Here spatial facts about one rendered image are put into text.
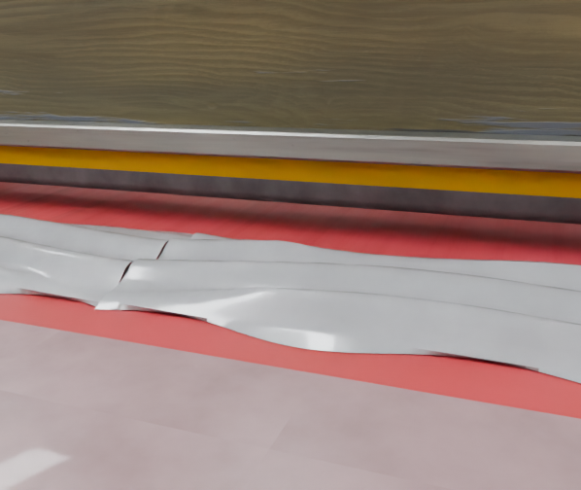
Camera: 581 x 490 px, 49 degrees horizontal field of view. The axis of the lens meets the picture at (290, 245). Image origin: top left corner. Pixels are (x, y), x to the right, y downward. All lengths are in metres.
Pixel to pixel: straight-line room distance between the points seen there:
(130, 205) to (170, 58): 0.07
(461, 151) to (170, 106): 0.12
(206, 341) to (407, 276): 0.06
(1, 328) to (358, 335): 0.10
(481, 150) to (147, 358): 0.13
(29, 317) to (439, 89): 0.16
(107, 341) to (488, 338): 0.10
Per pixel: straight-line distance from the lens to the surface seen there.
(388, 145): 0.24
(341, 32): 0.25
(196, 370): 0.16
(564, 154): 0.23
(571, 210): 0.26
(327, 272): 0.20
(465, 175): 0.26
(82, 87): 0.31
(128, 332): 0.18
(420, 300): 0.17
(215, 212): 0.29
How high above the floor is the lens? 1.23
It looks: 33 degrees down
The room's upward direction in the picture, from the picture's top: 9 degrees counter-clockwise
